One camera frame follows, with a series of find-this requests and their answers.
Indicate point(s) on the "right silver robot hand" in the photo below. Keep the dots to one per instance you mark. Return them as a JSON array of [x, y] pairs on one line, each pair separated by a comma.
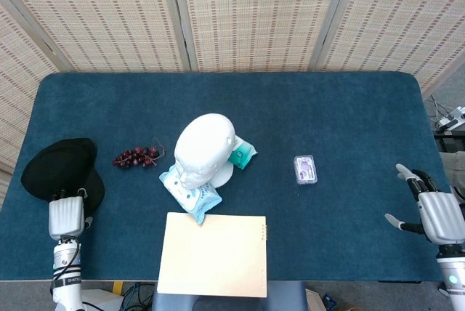
[[441, 216]]

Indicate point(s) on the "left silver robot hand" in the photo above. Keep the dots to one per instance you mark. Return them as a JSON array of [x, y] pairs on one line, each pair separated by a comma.
[[67, 216]]

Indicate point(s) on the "black cap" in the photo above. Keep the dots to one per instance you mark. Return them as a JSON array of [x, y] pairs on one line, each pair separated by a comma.
[[61, 165]]

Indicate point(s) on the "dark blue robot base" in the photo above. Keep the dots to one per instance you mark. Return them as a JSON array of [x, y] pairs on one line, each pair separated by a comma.
[[174, 303]]

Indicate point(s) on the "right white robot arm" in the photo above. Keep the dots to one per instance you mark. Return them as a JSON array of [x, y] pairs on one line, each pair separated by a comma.
[[452, 274]]

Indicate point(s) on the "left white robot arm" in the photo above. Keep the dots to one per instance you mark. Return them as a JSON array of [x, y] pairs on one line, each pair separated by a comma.
[[65, 274]]

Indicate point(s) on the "white foam mannequin head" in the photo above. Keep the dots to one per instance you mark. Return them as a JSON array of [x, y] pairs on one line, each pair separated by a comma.
[[203, 144]]

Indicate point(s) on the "black side shelf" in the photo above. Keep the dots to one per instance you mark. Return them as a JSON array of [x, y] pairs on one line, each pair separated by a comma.
[[450, 140]]

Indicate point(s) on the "dark red grape bunch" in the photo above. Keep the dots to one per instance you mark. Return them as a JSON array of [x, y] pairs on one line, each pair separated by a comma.
[[136, 157]]

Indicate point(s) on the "white power strip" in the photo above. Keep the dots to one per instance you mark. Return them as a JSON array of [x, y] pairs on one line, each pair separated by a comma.
[[450, 119]]

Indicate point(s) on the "light blue wet wipes pack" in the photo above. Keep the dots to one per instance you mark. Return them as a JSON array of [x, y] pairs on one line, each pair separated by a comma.
[[203, 200]]

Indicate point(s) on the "clear purple plastic box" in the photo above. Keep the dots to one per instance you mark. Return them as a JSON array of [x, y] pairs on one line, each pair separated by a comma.
[[306, 170]]

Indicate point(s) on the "blue table cloth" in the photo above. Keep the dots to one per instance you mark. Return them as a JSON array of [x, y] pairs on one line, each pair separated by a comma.
[[327, 115]]

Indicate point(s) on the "brown cardboard box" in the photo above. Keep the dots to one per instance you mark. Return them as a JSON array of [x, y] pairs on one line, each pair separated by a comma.
[[314, 302]]

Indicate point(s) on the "teal wet wipes pack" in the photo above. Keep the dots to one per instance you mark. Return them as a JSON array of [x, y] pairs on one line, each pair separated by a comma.
[[241, 154]]

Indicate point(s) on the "bamboo folding screen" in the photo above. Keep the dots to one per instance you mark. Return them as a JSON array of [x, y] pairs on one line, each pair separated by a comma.
[[254, 16]]

